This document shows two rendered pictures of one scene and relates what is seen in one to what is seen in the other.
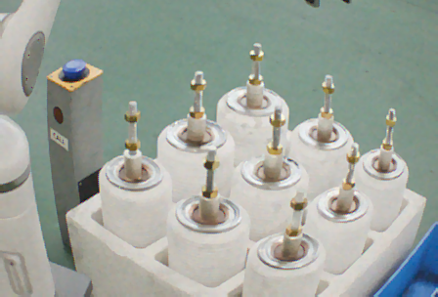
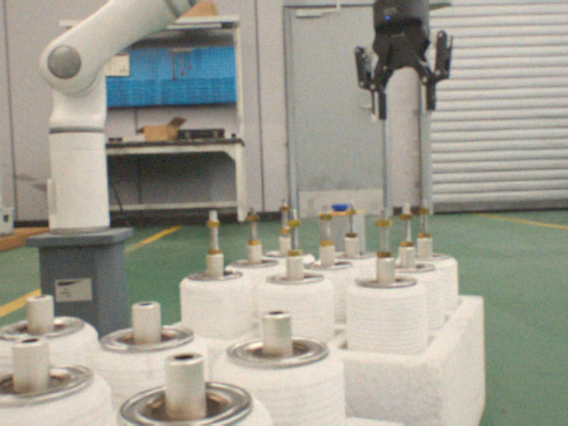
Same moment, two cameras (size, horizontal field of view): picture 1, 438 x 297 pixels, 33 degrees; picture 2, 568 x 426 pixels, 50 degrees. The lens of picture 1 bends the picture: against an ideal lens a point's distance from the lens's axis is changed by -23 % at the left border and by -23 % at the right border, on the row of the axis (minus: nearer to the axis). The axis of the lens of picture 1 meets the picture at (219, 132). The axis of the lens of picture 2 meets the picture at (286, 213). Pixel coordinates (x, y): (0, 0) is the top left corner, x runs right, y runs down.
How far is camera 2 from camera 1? 1.24 m
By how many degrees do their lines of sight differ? 77
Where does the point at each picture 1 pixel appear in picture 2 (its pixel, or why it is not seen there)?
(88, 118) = (338, 245)
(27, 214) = (62, 153)
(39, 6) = (73, 33)
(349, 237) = (262, 299)
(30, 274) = (57, 197)
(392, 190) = (354, 298)
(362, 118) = not seen: outside the picture
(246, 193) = not seen: hidden behind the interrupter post
